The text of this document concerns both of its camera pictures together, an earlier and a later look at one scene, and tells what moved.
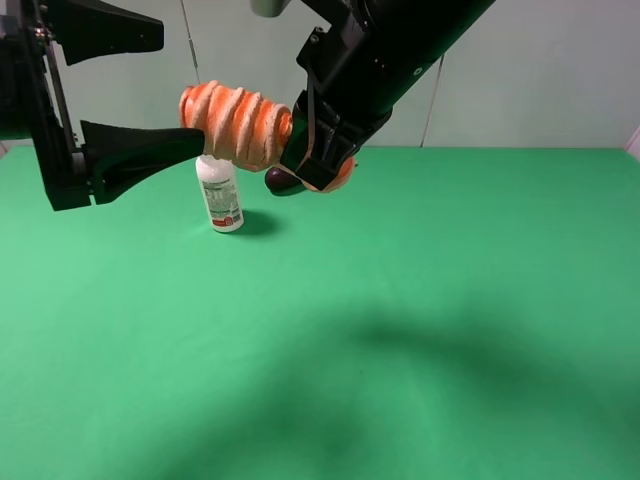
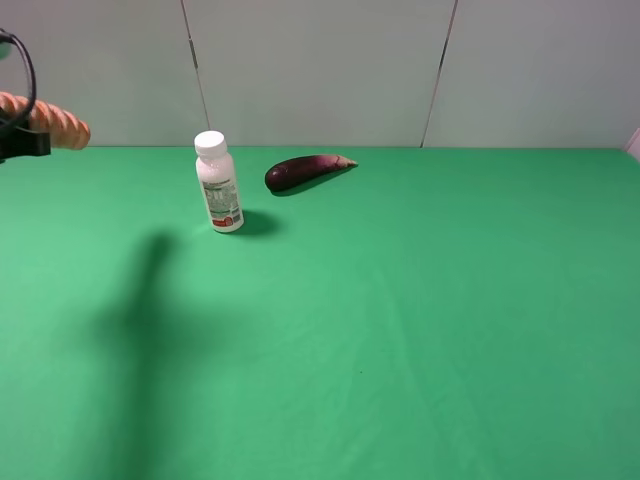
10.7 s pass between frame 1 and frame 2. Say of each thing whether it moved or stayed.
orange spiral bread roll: moved
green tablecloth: stayed
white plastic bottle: stayed
